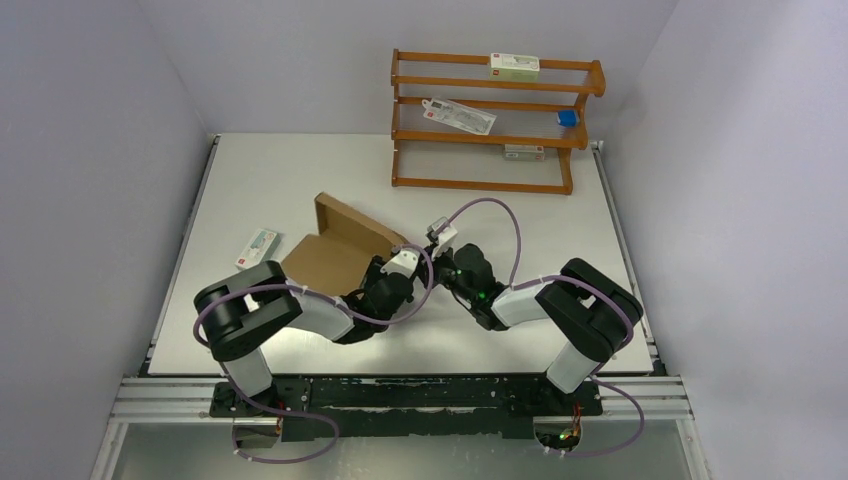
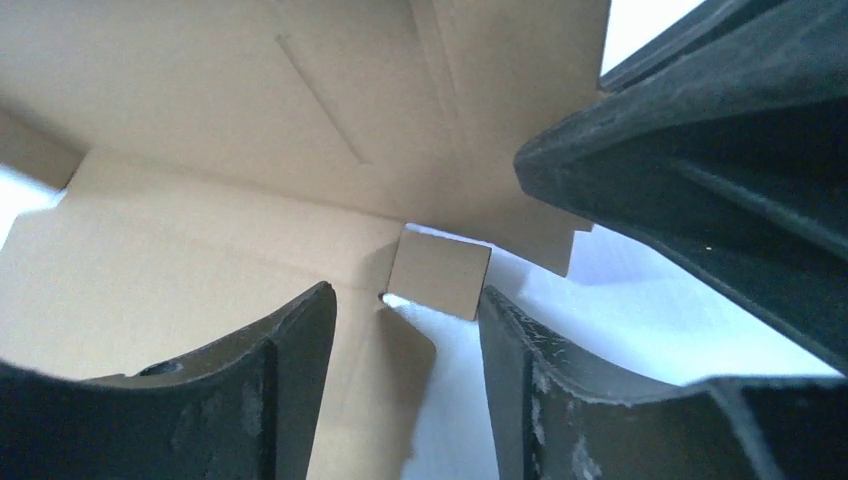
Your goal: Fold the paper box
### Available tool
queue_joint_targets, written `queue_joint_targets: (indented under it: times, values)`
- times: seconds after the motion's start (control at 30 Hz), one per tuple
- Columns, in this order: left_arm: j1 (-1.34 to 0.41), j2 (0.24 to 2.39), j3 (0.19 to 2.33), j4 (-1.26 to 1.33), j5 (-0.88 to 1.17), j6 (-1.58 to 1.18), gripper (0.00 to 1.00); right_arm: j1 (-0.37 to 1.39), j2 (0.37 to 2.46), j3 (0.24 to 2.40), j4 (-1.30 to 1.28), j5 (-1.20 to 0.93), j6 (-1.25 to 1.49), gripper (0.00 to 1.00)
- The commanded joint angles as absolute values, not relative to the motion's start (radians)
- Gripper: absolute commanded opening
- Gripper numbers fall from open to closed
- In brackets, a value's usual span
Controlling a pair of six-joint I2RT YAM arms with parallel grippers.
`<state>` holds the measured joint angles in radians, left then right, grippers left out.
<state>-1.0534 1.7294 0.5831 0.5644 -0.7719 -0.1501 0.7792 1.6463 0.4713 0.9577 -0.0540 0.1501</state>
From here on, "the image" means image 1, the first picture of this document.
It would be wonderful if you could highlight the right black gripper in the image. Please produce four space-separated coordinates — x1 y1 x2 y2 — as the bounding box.
417 240 476 305

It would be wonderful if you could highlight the brown cardboard box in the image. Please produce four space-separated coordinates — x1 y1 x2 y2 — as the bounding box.
281 192 407 296

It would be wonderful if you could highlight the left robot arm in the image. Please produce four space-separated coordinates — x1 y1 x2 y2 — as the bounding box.
193 255 416 416

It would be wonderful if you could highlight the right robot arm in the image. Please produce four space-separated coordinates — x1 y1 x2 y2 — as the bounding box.
416 244 644 414

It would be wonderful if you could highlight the white box lower shelf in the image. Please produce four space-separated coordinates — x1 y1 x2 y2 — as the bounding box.
503 144 546 162

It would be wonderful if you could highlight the white green box on table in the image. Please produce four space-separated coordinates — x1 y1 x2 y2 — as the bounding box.
234 228 282 271

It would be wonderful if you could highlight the white green box top shelf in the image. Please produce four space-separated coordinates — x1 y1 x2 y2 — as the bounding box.
489 52 540 83

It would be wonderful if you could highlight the orange wooden shelf rack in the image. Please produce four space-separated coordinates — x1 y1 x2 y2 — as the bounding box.
390 49 607 195

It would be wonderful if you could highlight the white flat package middle shelf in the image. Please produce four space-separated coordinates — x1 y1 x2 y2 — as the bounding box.
421 98 497 136

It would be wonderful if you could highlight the blue small cube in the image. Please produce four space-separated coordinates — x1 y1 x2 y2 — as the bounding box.
556 109 581 128

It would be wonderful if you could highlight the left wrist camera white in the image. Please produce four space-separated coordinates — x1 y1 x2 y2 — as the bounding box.
380 247 420 278

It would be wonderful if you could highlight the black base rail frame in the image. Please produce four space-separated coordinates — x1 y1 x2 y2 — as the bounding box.
109 370 694 445

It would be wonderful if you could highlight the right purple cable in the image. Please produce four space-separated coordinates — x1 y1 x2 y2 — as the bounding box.
427 197 645 460

